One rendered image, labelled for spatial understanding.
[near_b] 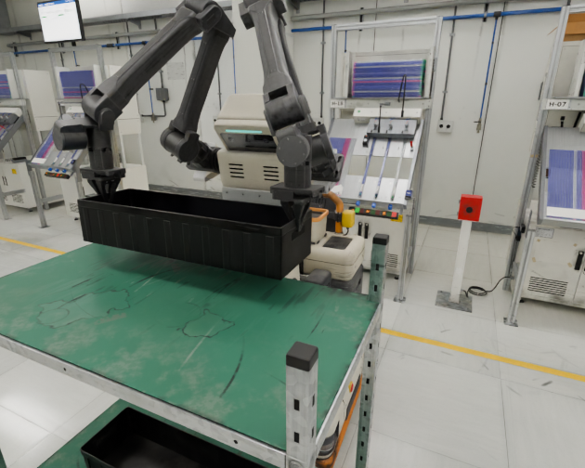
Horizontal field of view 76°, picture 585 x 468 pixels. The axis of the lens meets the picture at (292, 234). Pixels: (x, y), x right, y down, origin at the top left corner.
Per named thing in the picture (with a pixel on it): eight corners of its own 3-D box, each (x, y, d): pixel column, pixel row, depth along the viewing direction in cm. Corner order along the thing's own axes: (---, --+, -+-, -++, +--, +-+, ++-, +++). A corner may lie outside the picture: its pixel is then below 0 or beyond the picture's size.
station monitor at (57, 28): (83, 43, 372) (74, -5, 358) (45, 46, 394) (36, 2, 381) (95, 45, 383) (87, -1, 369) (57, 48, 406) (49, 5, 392)
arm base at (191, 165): (224, 149, 128) (195, 148, 133) (212, 136, 121) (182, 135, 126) (216, 172, 126) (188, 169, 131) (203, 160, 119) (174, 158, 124)
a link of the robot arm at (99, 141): (112, 123, 97) (102, 123, 100) (84, 124, 92) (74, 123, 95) (116, 150, 99) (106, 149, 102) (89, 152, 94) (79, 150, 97)
